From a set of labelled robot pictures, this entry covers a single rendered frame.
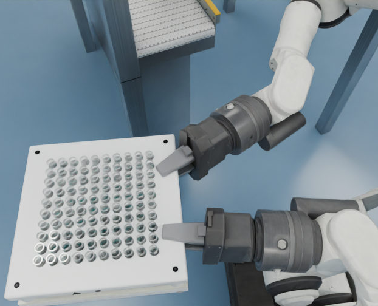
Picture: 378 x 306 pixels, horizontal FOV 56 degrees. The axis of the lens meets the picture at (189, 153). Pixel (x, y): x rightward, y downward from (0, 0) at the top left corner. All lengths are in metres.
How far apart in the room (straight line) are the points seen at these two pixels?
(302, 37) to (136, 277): 0.51
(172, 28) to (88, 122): 1.01
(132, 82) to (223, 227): 0.66
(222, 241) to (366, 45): 1.25
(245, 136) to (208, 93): 1.48
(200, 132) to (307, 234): 0.21
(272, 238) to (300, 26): 0.41
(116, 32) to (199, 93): 1.20
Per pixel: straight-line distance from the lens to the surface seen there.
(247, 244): 0.50
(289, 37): 0.73
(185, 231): 0.52
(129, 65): 1.02
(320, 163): 1.92
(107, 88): 2.15
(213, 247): 0.50
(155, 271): 0.52
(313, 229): 0.53
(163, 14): 1.20
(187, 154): 0.57
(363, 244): 0.53
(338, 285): 1.30
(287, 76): 0.66
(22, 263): 0.57
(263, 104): 0.65
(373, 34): 1.58
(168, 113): 1.56
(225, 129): 0.61
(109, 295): 0.57
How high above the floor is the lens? 1.54
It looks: 57 degrees down
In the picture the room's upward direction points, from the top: straight up
